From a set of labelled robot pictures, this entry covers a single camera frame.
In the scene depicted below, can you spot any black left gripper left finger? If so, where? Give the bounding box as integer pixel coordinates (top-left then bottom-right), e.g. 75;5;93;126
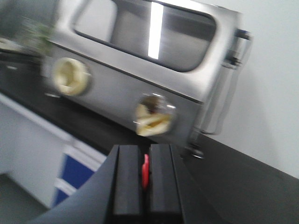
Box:
113;145;142;215

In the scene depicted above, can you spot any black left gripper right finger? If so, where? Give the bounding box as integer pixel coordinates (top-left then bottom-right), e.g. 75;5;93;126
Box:
149;144;181;216

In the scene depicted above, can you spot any red plastic spoon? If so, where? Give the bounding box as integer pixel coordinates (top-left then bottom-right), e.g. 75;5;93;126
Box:
142;154;150;191

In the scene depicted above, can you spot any stainless steel glove box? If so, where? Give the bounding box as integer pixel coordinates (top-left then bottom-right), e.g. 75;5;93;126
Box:
43;0;252;158

